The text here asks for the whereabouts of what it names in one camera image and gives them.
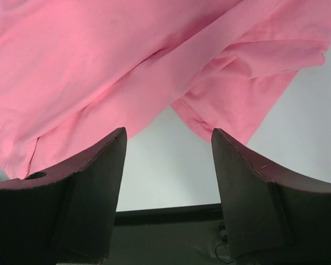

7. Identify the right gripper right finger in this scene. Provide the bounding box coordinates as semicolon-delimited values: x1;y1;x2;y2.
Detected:
211;129;331;264

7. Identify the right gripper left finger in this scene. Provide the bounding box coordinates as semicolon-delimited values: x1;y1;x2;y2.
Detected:
0;128;127;264

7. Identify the pink t shirt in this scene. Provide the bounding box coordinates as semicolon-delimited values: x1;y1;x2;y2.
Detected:
0;1;331;179

